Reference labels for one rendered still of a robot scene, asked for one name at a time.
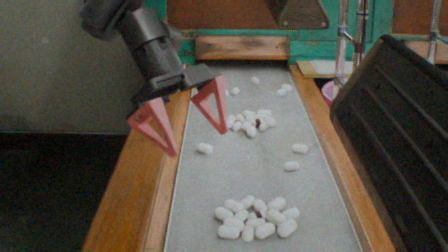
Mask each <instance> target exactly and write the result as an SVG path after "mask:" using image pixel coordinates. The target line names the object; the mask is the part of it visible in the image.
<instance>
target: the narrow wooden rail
mask: <svg viewBox="0 0 448 252"><path fill-rule="evenodd" d="M288 72H289V74H290V78H291V80H292V82H293V84H294V86H295V88H296V90H297V94H298V95H299V98H300V100H301V102H302V103H303V106H304V109H305V112H306V114H307V116H308V117H309V120H310V123H311V125H312V128H313V129H314V131H315V134H316V137H317V139H318V142H319V143H320V145H321V149H322V151H323V153H324V155H325V157H326V161H327V163H328V165H329V167H330V171H331V173H332V174H333V176H334V180H335V182H336V184H337V186H338V190H339V192H340V194H341V197H342V200H343V201H344V203H345V207H346V209H347V210H348V215H349V216H350V218H351V222H352V223H353V225H354V226H353V228H354V229H355V231H356V235H357V236H358V238H359V242H360V243H361V247H362V249H363V250H364V251H363V252H395V250H394V247H393V246H392V243H391V242H390V239H389V237H388V235H387V233H386V230H385V229H384V228H383V225H382V223H381V221H380V219H379V217H378V214H377V213H376V210H375V209H374V207H373V204H372V203H371V201H370V198H369V196H368V195H367V192H366V191H365V189H364V186H363V185H362V183H361V180H360V178H359V176H357V172H356V171H355V169H354V166H353V165H352V163H351V161H350V158H349V157H348V155H347V154H346V150H345V148H343V146H342V142H341V141H340V139H339V138H338V136H337V133H336V131H335V129H333V127H332V123H331V121H330V119H329V114H330V109H329V107H328V105H327V103H326V101H325V99H324V98H323V96H322V95H321V93H320V90H319V89H318V88H317V86H316V84H315V83H314V80H313V78H303V77H302V74H301V72H300V70H299V68H297V66H296V64H288Z"/></svg>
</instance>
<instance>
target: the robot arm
mask: <svg viewBox="0 0 448 252"><path fill-rule="evenodd" d="M143 1H145V0H82V5H81V6H80V7H79V11H78V15H79V16H80V17H81V18H83V21H82V24H81V25H80V26H81V27H82V29H84V30H85V31H86V32H88V33H89V35H92V37H93V38H98V39H100V40H104V41H109V42H112V43H114V42H115V41H116V39H118V38H119V37H120V36H122V38H123V41H124V42H125V43H126V45H127V48H128V50H129V52H130V53H131V56H132V58H133V59H134V61H135V63H136V66H137V68H138V70H140V74H141V75H142V77H143V79H144V81H145V83H146V84H145V86H144V87H143V88H140V89H139V91H138V92H137V93H136V94H135V95H134V96H133V97H132V98H131V99H130V100H131V102H132V107H133V109H132V111H131V112H130V113H129V114H128V115H127V116H125V118H126V120H127V123H128V125H129V126H130V127H132V129H135V130H137V131H138V132H139V133H140V134H142V135H143V136H145V137H147V138H148V139H150V141H152V142H153V143H155V144H156V145H157V146H158V147H159V148H161V149H162V150H163V151H164V152H165V153H166V154H167V155H169V156H170V158H171V159H174V158H175V157H176V156H177V155H178V151H177V147H176V141H175V138H174V136H173V133H172V130H171V127H170V124H169V119H168V116H167V114H166V110H165V108H164V107H165V106H167V105H168V104H169V102H170V98H169V96H170V95H172V94H174V93H177V92H179V91H181V93H183V92H185V91H188V90H191V89H193V88H196V87H197V90H198V93H196V94H195V95H194V96H193V97H191V99H190V100H191V102H192V103H193V104H194V105H195V106H196V107H197V108H198V110H199V111H200V112H201V113H202V114H203V115H204V116H205V118H206V119H207V120H208V121H209V122H210V123H211V124H212V125H213V127H214V128H215V130H217V131H218V132H219V133H220V135H224V134H226V133H227V132H228V121H227V114H226V79H225V78H224V76H223V75H222V73H221V72H219V73H216V74H212V73H211V71H210V70H209V68H208V66H206V65H205V63H204V64H200V65H194V66H192V67H189V68H184V66H183V65H182V63H181V62H180V60H179V57H178V55H177V53H179V50H180V48H181V45H182V37H181V33H180V31H178V30H177V29H176V28H175V26H171V25H169V24H168V23H166V22H164V21H162V20H160V19H158V18H157V17H156V15H155V13H154V10H153V9H150V8H144V9H143V8H141V7H140V6H141V4H142V3H143ZM213 93H214V96H215V100H216V105H217V108H218V113H219V117H220V122H219V120H218V119H217V118H216V116H215V115H214V114H213V110H212V108H211V107H210V105H209V103H208V99H209V97H210V96H211V95H212V94H213ZM151 118H153V119H154V121H155V122H156V125H157V126H158V128H159V129H160V130H161V131H162V135H163V137H164V138H165V140H166V143H167V144H166V143H165V142H164V141H163V139H162V137H160V136H159V135H158V134H157V133H156V131H155V130H153V129H152V128H151V127H150V125H149V124H148V122H149V121H150V119H151Z"/></svg>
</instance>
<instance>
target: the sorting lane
mask: <svg viewBox="0 0 448 252"><path fill-rule="evenodd" d="M219 72H221V73H222V75H223V76H224V78H225V79H226V90H227V91H228V96H227V97H226V114H227V119H228V116H229V115H234V116H236V115H243V111H245V110H247V111H252V112H254V113H255V114H256V115H257V113H258V110H266V109H268V110H270V111H271V112H272V116H271V117H272V118H273V119H275V120H276V122H277V124H276V126H275V127H274V128H270V127H268V129H267V130H265V132H262V131H260V130H259V127H258V128H255V130H256V135H255V137H248V135H247V131H245V132H244V131H243V130H241V129H240V130H238V131H234V130H232V128H229V129H228V132H227V133H226V134H224V135H220V133H219V132H218V131H217V130H215V128H214V127H213V125H212V124H211V123H210V122H209V121H208V120H207V119H206V118H205V116H204V115H203V114H202V113H201V112H200V111H199V110H198V108H197V107H196V106H195V105H194V104H193V103H192V102H191V100H190V107H189V112H188V116H187V122H186V126H185V131H184V136H183V145H182V151H181V155H180V160H179V165H178V170H177V179H176V184H175V188H174V193H173V203H172V207H171V212H170V216H169V226H168V231H167V235H166V240H165V241H166V244H165V248H164V252H363V251H364V250H363V249H362V247H361V243H360V242H359V238H358V236H357V235H356V231H355V229H354V228H353V226H354V225H353V223H352V222H351V218H350V216H349V215H348V210H347V209H346V207H345V203H344V201H343V200H342V197H341V194H340V192H339V190H338V186H337V184H336V182H335V180H334V176H333V174H332V173H331V171H330V167H329V165H328V163H327V161H326V157H325V155H324V153H323V151H322V149H321V145H320V143H319V142H318V139H317V137H316V134H315V131H314V129H313V128H312V125H311V123H310V120H309V117H308V116H307V114H306V112H305V109H304V106H303V103H302V102H301V100H300V98H299V95H298V94H297V90H296V88H295V86H294V84H293V82H292V80H291V78H290V74H289V72H288V70H287V71H211V73H212V74H216V73H219ZM252 77H256V78H257V79H259V83H258V84H257V85H254V84H253V83H252V82H251V81H250V79H251V78H252ZM284 84H286V85H291V86H292V87H293V89H292V91H291V92H288V91H286V94H285V95H283V96H278V95H277V91H278V90H280V89H282V86H283V85H284ZM235 87H238V88H239V92H238V93H237V94H236V95H233V94H232V93H231V92H232V90H233V89H234V88H235ZM199 143H204V144H206V145H212V147H213V152H212V153H210V154H206V153H204V152H198V148H197V146H198V144H199ZM293 144H304V145H306V146H307V147H308V152H307V153H306V154H301V153H296V152H294V151H292V145H293ZM286 162H297V163H298V164H299V168H298V169H297V171H286V170H284V165H285V163H286ZM249 195H251V196H253V197H254V198H255V200H256V199H262V201H263V203H264V204H265V205H266V206H267V205H268V204H269V202H270V201H272V200H274V199H275V198H283V199H284V200H285V202H286V205H285V207H284V208H283V209H281V210H280V211H278V212H279V213H280V214H283V212H284V211H286V210H288V209H290V208H298V211H299V216H298V217H297V218H296V219H294V220H295V221H296V222H297V223H296V224H297V226H296V230H295V231H293V232H292V233H291V234H290V235H289V236H287V237H281V236H278V232H277V229H278V226H275V225H274V224H273V225H274V226H275V231H274V232H273V233H272V235H270V236H268V237H265V238H263V239H259V238H257V237H256V236H255V233H254V232H255V230H253V231H254V232H253V240H252V241H250V242H246V241H244V240H243V239H242V231H243V230H242V231H241V232H240V234H239V236H238V237H237V238H236V239H226V238H221V237H220V236H219V235H218V234H217V229H218V228H219V227H220V226H221V225H223V223H224V221H222V220H221V219H219V218H216V217H215V215H214V211H215V209H216V208H217V207H223V208H225V206H224V205H225V202H226V201H227V200H235V201H236V202H239V203H241V201H242V200H243V199H245V198H246V197H247V196H249ZM225 209H226V208H225Z"/></svg>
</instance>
